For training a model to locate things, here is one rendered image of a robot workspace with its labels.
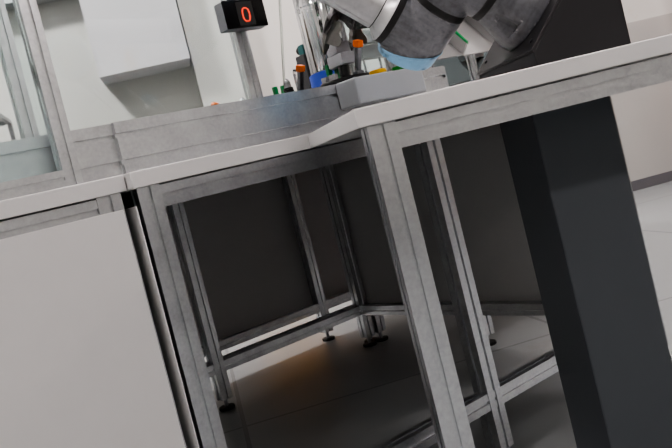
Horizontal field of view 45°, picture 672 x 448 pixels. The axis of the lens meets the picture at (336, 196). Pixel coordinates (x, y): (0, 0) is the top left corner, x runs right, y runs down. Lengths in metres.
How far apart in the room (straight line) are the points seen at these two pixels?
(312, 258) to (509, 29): 2.31
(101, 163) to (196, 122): 0.21
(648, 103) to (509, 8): 5.36
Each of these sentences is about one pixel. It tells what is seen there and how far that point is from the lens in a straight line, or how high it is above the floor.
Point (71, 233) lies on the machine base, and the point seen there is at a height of 0.78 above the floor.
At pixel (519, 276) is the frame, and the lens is 2.81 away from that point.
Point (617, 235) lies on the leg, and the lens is 1.58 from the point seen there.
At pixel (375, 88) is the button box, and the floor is 0.93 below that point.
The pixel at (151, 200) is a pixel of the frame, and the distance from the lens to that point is 1.47.
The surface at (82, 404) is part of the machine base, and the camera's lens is 1.43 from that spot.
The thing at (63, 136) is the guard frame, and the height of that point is 0.95.
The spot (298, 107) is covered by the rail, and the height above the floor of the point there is 0.92.
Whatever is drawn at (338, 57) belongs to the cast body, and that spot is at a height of 1.04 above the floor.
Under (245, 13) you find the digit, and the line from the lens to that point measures 2.06.
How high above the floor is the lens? 0.79
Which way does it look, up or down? 2 degrees down
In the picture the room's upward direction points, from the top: 14 degrees counter-clockwise
